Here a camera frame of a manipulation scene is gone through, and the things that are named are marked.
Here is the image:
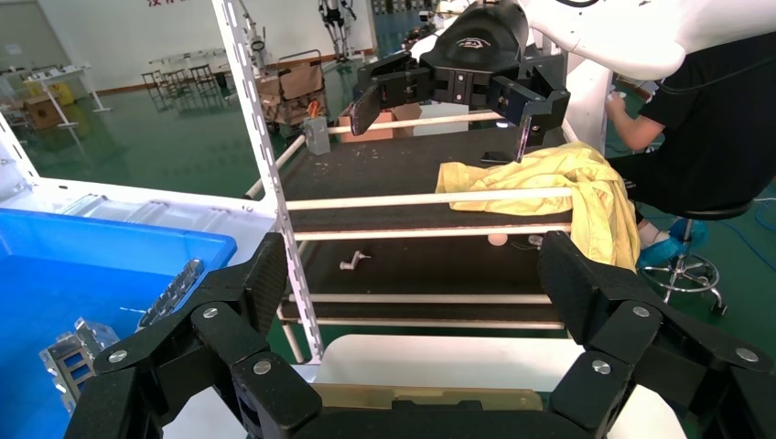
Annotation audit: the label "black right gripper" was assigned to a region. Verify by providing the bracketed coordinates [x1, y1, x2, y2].
[350, 3, 571, 164]

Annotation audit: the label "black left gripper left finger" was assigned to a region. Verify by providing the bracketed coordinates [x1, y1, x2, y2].
[63, 231, 322, 439]

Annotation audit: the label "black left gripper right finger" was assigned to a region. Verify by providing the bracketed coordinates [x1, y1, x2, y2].
[538, 230, 776, 439]

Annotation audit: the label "long dark metal part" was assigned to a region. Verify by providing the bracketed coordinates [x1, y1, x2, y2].
[135, 259, 206, 331]

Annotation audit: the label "open cardboard box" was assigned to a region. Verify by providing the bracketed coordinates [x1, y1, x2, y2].
[339, 102, 423, 145]

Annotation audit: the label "blue shoe covers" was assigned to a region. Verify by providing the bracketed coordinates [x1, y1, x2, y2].
[636, 218, 710, 270]

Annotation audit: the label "black chrome swivel stool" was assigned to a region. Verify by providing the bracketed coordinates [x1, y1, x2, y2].
[639, 199, 756, 316]

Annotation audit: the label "black cart shelf mat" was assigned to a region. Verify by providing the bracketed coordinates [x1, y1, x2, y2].
[281, 127, 574, 231]
[281, 232, 571, 322]

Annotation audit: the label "yellow garment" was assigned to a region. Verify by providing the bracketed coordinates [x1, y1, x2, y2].
[436, 142, 642, 271]

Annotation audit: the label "white robot column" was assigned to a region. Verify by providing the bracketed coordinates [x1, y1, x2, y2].
[564, 57, 613, 155]

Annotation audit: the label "humanoid robot on stand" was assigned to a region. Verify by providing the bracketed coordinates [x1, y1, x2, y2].
[318, 0, 360, 63]

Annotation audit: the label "small white metal fitting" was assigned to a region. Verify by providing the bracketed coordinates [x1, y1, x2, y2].
[339, 250, 372, 272]

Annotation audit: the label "small grey box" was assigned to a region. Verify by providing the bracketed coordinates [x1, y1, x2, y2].
[303, 116, 331, 156]

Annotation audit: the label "trolley with brown bags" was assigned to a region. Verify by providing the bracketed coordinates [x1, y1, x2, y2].
[257, 49, 329, 134]

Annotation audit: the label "blue plastic bin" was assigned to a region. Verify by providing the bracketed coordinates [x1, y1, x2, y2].
[0, 208, 239, 439]

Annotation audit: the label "white slotted metal shelf rack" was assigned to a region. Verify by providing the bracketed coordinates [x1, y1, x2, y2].
[0, 0, 326, 365]

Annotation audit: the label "person in black shirt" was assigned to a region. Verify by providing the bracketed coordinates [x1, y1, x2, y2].
[605, 30, 776, 268]

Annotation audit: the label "brown cardboard box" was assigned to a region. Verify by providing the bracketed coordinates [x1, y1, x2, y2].
[24, 93, 65, 130]

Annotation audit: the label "white workshop table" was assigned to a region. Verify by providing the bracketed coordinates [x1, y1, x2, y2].
[24, 63, 113, 128]

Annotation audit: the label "white tube frame cart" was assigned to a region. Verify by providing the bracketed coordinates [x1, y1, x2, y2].
[245, 109, 608, 365]

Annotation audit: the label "grey metal bracket part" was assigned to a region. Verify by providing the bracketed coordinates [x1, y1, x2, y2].
[38, 317, 121, 413]

